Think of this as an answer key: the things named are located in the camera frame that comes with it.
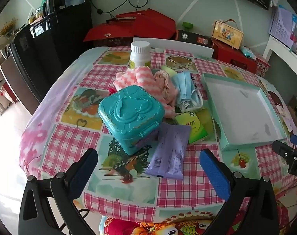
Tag teal-edged shallow box tray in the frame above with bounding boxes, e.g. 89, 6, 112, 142
200, 73, 290, 151

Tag flat red gift box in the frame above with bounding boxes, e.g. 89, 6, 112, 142
83, 21, 136, 46

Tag dark floral box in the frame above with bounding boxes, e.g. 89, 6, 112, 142
97, 36, 134, 47

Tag colourful fish print cushion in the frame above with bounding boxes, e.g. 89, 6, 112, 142
99, 217, 237, 235

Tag teal plastic case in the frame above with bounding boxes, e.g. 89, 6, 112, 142
98, 85, 163, 155

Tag green tissue pack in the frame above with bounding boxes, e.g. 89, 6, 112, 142
173, 111, 209, 145
194, 108, 222, 141

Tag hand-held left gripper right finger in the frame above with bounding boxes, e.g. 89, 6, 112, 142
199, 148, 280, 235

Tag light green cloth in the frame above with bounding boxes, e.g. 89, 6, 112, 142
161, 65, 179, 77

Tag red folded carton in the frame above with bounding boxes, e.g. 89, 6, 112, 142
115, 8, 177, 41

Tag blue face mask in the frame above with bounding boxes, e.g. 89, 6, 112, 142
172, 72, 203, 113

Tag red patterned box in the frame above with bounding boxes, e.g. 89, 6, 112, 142
255, 54, 271, 77

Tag teal wipes pack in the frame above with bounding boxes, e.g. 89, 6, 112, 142
240, 46, 258, 60

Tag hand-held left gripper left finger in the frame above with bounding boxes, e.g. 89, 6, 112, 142
18, 148, 98, 235

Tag purple wipes packet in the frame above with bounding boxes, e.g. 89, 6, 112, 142
145, 122, 192, 180

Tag white shelf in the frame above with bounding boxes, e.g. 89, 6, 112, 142
262, 34, 297, 103

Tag yellow gift box with handle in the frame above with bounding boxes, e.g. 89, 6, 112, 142
211, 19, 244, 50

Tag pink floral scrunchie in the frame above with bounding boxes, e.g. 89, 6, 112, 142
153, 70, 181, 106

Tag pink white striped towel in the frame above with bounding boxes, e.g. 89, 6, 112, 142
113, 66, 176, 119

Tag white medicine bottle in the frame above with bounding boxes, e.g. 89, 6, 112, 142
129, 41, 151, 69

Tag purple plastic basket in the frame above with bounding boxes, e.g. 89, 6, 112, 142
268, 4, 297, 49

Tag yellow flowers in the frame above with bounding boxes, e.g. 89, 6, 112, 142
0, 17, 19, 38

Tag black cable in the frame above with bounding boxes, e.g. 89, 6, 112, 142
97, 0, 150, 20

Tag black box with orange label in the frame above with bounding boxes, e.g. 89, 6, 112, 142
176, 29, 214, 48

